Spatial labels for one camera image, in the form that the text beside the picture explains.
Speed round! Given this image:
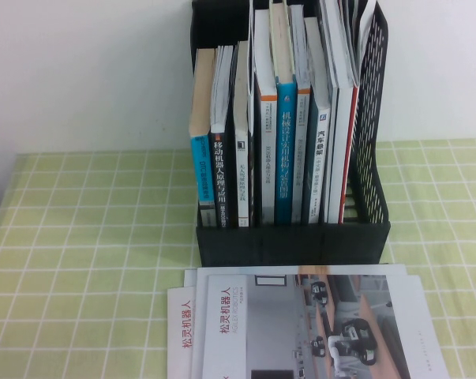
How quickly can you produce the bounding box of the gray cover robot brochure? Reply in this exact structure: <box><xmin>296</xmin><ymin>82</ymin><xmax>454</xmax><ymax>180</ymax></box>
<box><xmin>201</xmin><ymin>273</ymin><xmax>452</xmax><ymax>379</ymax></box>

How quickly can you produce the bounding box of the black spine robot book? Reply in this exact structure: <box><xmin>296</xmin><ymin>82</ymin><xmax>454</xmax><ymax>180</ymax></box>
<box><xmin>208</xmin><ymin>45</ymin><xmax>235</xmax><ymax>230</ymax></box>

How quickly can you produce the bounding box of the blue spine mechanism book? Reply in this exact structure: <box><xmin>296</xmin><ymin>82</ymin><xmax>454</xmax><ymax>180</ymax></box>
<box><xmin>268</xmin><ymin>0</ymin><xmax>298</xmax><ymax>227</ymax></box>

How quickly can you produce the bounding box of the white spine car suspension book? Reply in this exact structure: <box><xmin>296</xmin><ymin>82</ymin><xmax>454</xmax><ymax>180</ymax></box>
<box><xmin>303</xmin><ymin>16</ymin><xmax>333</xmax><ymax>225</ymax></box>

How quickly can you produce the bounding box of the cyan spine book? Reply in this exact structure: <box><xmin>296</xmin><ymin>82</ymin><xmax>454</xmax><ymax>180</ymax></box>
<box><xmin>188</xmin><ymin>47</ymin><xmax>219</xmax><ymax>228</ymax></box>

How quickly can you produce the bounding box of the black mesh book holder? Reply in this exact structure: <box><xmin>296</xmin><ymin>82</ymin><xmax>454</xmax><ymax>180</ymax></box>
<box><xmin>189</xmin><ymin>0</ymin><xmax>392</xmax><ymax>265</ymax></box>

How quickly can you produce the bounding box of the thin dark-spined booklet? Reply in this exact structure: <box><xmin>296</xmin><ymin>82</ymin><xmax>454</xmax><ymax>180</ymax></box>
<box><xmin>247</xmin><ymin>0</ymin><xmax>258</xmax><ymax>228</ymax></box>

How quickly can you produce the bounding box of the white spine slim book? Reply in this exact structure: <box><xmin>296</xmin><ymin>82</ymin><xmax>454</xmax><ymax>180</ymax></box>
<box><xmin>232</xmin><ymin>40</ymin><xmax>251</xmax><ymax>229</ymax></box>

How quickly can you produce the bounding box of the desert cover robot brochure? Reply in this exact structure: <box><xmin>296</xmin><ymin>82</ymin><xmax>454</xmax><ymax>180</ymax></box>
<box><xmin>189</xmin><ymin>265</ymin><xmax>410</xmax><ymax>379</ymax></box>

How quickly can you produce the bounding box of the white spine orange-band book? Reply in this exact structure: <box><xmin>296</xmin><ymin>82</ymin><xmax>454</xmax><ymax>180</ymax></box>
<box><xmin>253</xmin><ymin>8</ymin><xmax>280</xmax><ymax>227</ymax></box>

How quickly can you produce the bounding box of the thick white book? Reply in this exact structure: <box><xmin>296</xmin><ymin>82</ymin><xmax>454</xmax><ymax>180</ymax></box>
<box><xmin>319</xmin><ymin>0</ymin><xmax>355</xmax><ymax>225</ymax></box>

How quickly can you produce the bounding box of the white brochure red title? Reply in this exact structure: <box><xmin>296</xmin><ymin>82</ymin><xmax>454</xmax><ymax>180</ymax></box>
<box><xmin>166</xmin><ymin>286</ymin><xmax>197</xmax><ymax>379</ymax></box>

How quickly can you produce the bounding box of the green checked tablecloth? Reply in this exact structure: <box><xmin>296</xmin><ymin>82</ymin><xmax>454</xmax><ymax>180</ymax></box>
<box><xmin>0</xmin><ymin>137</ymin><xmax>476</xmax><ymax>379</ymax></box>

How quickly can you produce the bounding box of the red spine magazine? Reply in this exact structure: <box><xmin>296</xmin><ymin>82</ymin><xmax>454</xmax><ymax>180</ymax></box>
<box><xmin>338</xmin><ymin>0</ymin><xmax>377</xmax><ymax>225</ymax></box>

